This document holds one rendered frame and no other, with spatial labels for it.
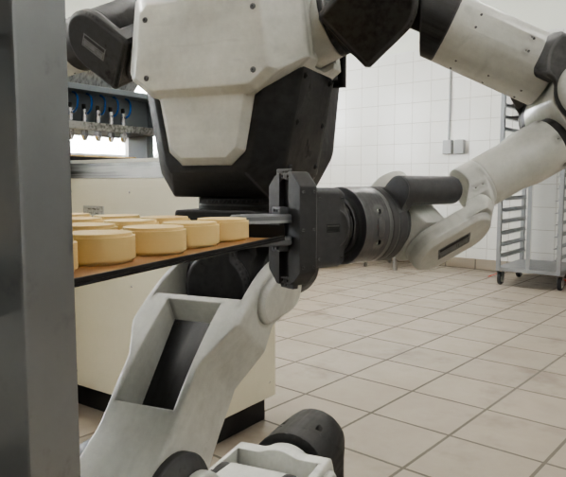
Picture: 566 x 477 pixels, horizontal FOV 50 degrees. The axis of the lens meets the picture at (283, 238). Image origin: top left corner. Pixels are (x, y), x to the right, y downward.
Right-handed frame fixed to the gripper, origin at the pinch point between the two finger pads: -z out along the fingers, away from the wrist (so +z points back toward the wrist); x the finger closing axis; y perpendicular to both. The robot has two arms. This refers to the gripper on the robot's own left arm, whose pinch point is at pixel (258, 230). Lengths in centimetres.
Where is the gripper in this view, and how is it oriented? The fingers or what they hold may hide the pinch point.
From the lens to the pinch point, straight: 62.7
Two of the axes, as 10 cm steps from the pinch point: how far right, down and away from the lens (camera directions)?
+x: 0.0, -10.0, -0.9
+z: 8.1, -0.5, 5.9
